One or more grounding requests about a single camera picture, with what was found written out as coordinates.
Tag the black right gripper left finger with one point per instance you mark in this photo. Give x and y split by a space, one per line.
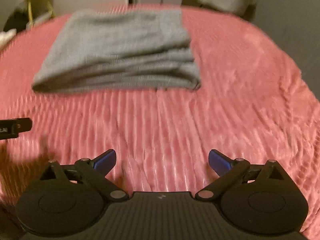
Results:
84 181

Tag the grey sweatpants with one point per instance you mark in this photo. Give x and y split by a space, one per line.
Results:
131 49

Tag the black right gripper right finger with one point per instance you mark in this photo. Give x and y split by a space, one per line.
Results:
240 180

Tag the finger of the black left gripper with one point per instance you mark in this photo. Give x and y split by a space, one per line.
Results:
11 128

